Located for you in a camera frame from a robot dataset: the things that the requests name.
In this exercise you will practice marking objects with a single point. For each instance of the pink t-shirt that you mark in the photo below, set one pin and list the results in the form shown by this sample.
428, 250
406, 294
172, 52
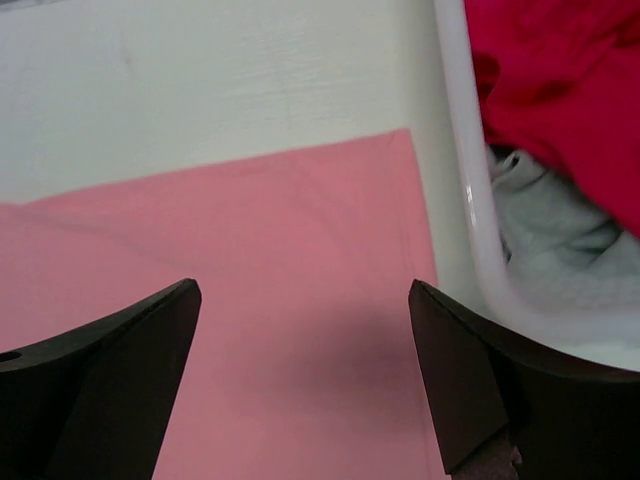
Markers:
303, 365

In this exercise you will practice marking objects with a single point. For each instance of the red t-shirt in basket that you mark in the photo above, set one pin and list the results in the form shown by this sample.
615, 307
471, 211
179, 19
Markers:
560, 79

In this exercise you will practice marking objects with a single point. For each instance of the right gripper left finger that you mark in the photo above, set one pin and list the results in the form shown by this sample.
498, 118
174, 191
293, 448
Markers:
95, 402

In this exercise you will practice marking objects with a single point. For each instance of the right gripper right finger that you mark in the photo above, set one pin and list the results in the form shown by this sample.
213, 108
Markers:
506, 407

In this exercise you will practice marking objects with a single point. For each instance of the white plastic basket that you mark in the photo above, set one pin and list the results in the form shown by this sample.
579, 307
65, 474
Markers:
470, 190

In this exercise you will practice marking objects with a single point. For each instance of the grey cloth in basket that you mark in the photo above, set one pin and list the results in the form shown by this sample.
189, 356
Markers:
574, 269

